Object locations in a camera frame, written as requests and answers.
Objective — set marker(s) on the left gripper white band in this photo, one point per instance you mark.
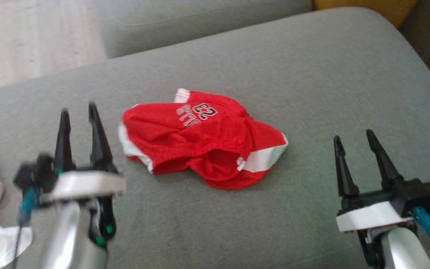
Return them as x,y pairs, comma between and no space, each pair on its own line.
88,185

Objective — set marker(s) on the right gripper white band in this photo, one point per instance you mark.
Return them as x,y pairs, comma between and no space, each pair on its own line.
371,218

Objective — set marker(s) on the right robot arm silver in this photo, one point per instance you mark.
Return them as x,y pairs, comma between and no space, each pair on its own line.
401,250

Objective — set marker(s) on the grey sofa seat cushion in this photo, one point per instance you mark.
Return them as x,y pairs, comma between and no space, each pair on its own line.
274,67

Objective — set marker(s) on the yellow pillow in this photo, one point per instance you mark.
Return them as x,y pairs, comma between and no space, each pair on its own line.
371,7

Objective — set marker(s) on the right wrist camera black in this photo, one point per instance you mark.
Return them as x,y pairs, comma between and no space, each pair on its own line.
420,194

